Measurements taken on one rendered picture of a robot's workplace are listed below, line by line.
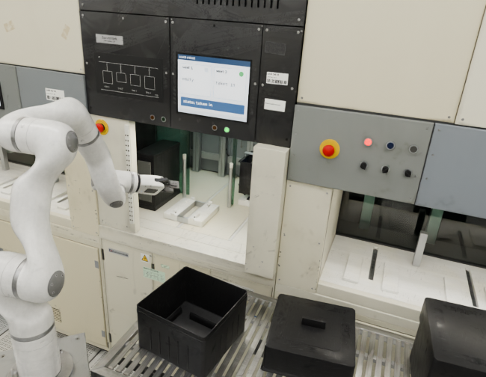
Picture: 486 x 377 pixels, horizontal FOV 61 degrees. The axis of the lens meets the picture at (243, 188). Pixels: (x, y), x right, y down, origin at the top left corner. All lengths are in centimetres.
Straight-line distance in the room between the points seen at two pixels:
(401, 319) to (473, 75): 90
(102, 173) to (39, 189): 32
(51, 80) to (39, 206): 85
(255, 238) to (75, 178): 90
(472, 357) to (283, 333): 55
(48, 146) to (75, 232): 107
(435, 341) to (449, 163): 53
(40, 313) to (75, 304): 113
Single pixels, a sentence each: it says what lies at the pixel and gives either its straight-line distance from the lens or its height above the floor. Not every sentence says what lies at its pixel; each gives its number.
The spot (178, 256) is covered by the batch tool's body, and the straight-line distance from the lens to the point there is 187.
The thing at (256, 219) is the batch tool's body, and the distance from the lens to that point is 156.
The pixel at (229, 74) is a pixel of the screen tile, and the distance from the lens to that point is 149.
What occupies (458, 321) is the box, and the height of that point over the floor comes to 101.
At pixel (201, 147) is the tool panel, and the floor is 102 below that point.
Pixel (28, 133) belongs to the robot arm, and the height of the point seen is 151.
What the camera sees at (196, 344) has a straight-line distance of 135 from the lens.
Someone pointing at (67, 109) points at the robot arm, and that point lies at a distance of 130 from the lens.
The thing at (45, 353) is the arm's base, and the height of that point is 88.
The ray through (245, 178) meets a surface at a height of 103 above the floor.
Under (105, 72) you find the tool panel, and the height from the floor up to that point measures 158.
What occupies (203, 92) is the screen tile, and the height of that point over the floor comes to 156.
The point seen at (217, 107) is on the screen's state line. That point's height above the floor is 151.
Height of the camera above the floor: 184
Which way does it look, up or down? 23 degrees down
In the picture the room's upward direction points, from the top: 4 degrees clockwise
